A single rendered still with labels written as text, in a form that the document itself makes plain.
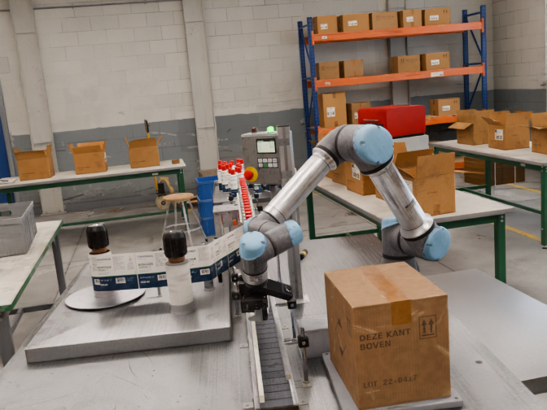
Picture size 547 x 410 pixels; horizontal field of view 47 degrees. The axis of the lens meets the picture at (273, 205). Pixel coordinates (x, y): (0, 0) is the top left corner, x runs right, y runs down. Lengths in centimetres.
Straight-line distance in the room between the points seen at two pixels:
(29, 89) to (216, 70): 271
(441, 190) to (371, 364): 242
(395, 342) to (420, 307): 10
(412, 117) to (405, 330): 632
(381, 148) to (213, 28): 805
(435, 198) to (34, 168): 508
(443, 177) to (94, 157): 475
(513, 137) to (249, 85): 456
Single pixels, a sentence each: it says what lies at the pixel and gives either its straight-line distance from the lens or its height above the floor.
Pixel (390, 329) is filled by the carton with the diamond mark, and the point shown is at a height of 105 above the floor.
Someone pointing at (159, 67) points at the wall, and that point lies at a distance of 971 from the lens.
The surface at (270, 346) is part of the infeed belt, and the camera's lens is 193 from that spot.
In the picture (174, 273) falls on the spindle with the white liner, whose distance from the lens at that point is 221.
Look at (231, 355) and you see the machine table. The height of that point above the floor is 83.
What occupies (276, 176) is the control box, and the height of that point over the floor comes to 132.
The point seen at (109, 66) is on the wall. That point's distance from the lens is 972.
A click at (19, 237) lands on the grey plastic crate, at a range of 388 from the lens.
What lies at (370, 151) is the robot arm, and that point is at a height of 143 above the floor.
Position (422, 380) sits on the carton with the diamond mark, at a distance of 164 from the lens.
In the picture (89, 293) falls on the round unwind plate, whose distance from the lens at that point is 263.
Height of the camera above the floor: 166
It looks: 11 degrees down
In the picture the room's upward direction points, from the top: 5 degrees counter-clockwise
